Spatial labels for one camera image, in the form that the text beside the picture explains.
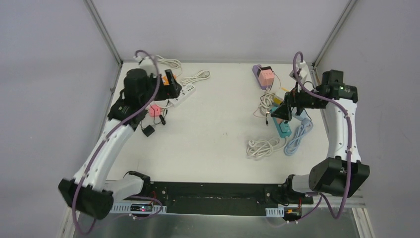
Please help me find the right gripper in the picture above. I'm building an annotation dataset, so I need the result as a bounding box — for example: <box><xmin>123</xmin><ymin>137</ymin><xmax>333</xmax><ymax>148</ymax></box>
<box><xmin>271</xmin><ymin>81</ymin><xmax>327</xmax><ymax>121</ymax></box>

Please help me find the white power strip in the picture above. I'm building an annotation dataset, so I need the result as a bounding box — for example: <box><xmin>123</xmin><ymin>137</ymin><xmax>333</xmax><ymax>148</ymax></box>
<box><xmin>169</xmin><ymin>84</ymin><xmax>196</xmax><ymax>107</ymax></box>

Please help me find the pink adapter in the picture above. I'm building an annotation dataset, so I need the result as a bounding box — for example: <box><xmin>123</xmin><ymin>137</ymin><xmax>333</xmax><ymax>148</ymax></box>
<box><xmin>149</xmin><ymin>105</ymin><xmax>162</xmax><ymax>118</ymax></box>

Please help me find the orange power strip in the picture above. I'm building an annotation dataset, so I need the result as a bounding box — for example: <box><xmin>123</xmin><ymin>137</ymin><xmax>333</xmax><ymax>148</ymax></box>
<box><xmin>162</xmin><ymin>75</ymin><xmax>177</xmax><ymax>86</ymax></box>

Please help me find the black charger with cable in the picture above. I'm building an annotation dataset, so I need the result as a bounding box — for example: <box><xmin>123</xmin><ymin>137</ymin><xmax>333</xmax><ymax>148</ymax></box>
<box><xmin>142</xmin><ymin>125</ymin><xmax>156</xmax><ymax>137</ymax></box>

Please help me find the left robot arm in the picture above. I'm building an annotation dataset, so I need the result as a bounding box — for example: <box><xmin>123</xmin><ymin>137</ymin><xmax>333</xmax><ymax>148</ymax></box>
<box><xmin>58</xmin><ymin>68</ymin><xmax>182</xmax><ymax>220</ymax></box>

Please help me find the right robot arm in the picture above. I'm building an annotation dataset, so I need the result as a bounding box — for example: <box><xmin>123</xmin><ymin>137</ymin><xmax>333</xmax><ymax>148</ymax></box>
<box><xmin>270</xmin><ymin>70</ymin><xmax>370</xmax><ymax>203</ymax></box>

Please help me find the pink cube socket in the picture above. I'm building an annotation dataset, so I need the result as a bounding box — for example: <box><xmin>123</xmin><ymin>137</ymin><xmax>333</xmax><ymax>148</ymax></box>
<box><xmin>258</xmin><ymin>69</ymin><xmax>275</xmax><ymax>90</ymax></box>

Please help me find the teal power strip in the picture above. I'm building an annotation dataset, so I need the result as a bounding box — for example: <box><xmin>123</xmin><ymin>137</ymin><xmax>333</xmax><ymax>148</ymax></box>
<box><xmin>271</xmin><ymin>116</ymin><xmax>292</xmax><ymax>138</ymax></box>

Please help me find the black adapter on purple strip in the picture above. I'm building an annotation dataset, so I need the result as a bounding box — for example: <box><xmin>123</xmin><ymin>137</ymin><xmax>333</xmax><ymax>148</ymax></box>
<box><xmin>259</xmin><ymin>66</ymin><xmax>272</xmax><ymax>72</ymax></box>

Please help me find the purple power strip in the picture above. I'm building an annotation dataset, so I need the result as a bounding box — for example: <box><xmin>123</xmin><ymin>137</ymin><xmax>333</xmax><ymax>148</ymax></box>
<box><xmin>252</xmin><ymin>64</ymin><xmax>263</xmax><ymax>90</ymax></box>

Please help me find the white bundled cord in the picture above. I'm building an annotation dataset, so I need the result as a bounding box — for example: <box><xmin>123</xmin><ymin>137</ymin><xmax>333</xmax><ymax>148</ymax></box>
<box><xmin>253</xmin><ymin>92</ymin><xmax>278</xmax><ymax>117</ymax></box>

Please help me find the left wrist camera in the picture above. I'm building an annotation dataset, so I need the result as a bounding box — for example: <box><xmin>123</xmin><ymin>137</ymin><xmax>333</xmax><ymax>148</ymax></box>
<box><xmin>139</xmin><ymin>57</ymin><xmax>158</xmax><ymax>76</ymax></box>

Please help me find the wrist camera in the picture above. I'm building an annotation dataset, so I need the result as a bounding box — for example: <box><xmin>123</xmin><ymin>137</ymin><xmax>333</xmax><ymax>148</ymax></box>
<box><xmin>139</xmin><ymin>57</ymin><xmax>158</xmax><ymax>76</ymax></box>
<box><xmin>292</xmin><ymin>59</ymin><xmax>308</xmax><ymax>83</ymax></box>

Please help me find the light blue cord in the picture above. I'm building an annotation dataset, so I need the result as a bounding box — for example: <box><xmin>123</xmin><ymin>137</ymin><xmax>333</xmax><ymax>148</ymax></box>
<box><xmin>283</xmin><ymin>118</ymin><xmax>314</xmax><ymax>156</ymax></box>

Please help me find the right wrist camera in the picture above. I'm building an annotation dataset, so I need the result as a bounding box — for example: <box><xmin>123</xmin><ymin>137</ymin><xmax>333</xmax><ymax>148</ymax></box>
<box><xmin>292</xmin><ymin>59</ymin><xmax>308</xmax><ymax>83</ymax></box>

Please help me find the white coiled cord front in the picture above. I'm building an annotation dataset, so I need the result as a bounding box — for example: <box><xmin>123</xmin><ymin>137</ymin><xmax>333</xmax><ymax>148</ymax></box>
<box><xmin>246</xmin><ymin>137</ymin><xmax>288</xmax><ymax>160</ymax></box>

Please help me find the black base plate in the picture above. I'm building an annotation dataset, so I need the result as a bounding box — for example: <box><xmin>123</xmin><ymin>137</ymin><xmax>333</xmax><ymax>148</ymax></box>
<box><xmin>140</xmin><ymin>181</ymin><xmax>314</xmax><ymax>216</ymax></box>

